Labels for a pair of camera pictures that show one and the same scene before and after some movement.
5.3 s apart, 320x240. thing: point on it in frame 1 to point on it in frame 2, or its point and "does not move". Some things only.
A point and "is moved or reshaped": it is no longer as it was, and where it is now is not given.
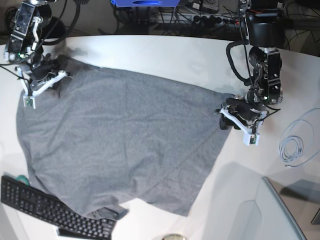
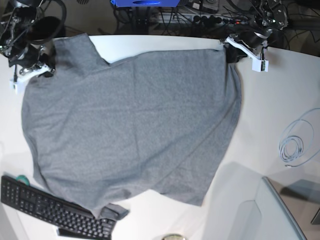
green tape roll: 22,177 does not move
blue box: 146,3 does not move
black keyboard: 23,197 does not move
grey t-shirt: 99,137 is moved or reshaped
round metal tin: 174,237 does not move
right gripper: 247,109 to 254,40
